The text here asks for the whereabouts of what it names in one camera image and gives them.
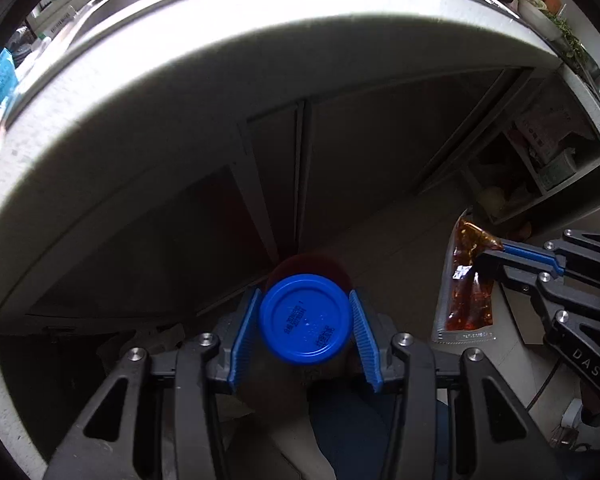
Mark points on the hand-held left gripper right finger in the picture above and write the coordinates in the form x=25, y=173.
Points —
x=365, y=345

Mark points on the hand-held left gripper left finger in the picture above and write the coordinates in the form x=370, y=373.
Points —
x=242, y=340

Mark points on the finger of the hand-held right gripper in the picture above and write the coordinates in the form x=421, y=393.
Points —
x=505, y=267
x=530, y=255

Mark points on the orange sauce packet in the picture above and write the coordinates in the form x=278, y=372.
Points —
x=462, y=300

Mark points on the plastic bottle with blue lid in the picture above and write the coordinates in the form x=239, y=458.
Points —
x=305, y=317

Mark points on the red trash bin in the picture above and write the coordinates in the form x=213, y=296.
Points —
x=305, y=264

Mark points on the person's leg in jeans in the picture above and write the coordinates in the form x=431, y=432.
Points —
x=360, y=435

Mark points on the open shelf unit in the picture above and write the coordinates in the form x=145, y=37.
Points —
x=597, y=165

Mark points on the pink printed box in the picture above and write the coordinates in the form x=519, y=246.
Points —
x=550, y=127

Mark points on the narrow grey cabinet panel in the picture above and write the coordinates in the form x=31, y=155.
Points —
x=275, y=175

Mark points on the green herbs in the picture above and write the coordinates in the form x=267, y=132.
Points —
x=570, y=42

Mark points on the white dish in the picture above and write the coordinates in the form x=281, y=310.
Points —
x=537, y=17

